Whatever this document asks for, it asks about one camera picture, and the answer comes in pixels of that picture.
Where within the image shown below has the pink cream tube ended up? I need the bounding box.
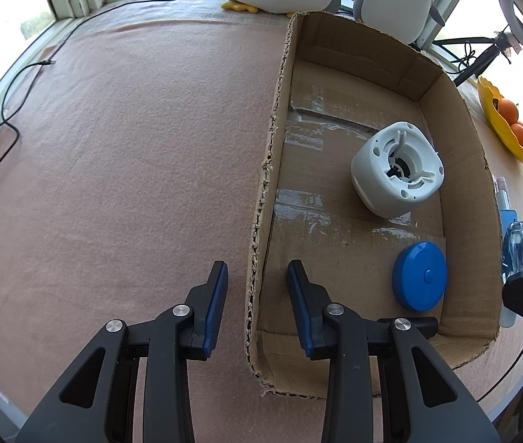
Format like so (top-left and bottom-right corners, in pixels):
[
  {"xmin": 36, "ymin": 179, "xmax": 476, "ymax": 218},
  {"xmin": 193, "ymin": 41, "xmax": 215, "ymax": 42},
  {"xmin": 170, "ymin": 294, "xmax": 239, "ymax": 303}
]
[{"xmin": 493, "ymin": 177, "xmax": 510, "ymax": 210}]

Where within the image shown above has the cardboard box tray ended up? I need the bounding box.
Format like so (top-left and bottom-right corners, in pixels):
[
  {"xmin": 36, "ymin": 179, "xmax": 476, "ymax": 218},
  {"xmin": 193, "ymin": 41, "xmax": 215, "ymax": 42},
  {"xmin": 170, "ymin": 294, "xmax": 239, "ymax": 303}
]
[{"xmin": 245, "ymin": 12, "xmax": 502, "ymax": 398}]

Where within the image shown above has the white round plastic device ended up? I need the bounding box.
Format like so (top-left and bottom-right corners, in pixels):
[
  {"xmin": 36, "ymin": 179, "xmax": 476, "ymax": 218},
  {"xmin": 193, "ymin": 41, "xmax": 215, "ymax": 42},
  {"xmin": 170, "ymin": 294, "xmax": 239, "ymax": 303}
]
[{"xmin": 350, "ymin": 121, "xmax": 444, "ymax": 219}]

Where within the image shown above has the clear blue spray bottle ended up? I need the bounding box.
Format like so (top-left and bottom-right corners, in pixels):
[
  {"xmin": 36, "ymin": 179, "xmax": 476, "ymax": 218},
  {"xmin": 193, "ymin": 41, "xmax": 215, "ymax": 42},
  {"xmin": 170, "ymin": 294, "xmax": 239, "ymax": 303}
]
[{"xmin": 508, "ymin": 221, "xmax": 523, "ymax": 279}]

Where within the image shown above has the blue round disc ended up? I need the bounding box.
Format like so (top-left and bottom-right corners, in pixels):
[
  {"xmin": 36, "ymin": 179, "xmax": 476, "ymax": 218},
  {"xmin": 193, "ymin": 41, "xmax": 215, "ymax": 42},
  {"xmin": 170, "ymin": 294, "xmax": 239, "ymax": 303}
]
[{"xmin": 392, "ymin": 241, "xmax": 447, "ymax": 313}]

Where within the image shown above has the orange fruit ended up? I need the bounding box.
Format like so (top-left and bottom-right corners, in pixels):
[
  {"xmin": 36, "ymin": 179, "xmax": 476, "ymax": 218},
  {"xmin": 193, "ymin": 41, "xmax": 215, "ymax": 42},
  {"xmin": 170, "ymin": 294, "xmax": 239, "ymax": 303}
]
[
  {"xmin": 496, "ymin": 98, "xmax": 519, "ymax": 125},
  {"xmin": 510, "ymin": 122, "xmax": 523, "ymax": 148}
]

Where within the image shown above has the yellow fruit tray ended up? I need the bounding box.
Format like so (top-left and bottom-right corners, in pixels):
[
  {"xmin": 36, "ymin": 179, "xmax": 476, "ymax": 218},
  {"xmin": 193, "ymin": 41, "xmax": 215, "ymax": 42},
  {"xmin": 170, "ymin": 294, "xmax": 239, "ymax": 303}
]
[{"xmin": 477, "ymin": 76, "xmax": 523, "ymax": 163}]

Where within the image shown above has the black tripod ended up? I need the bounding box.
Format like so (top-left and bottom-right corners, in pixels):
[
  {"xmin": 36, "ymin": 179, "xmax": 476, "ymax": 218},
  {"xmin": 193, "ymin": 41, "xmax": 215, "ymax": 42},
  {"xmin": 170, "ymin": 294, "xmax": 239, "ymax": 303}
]
[{"xmin": 433, "ymin": 30, "xmax": 520, "ymax": 87}]

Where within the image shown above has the black cable at table edge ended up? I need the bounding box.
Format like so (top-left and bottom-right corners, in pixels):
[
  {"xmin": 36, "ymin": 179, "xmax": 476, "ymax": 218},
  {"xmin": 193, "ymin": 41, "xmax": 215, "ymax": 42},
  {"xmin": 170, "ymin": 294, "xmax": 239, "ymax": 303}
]
[{"xmin": 475, "ymin": 345, "xmax": 523, "ymax": 404}]

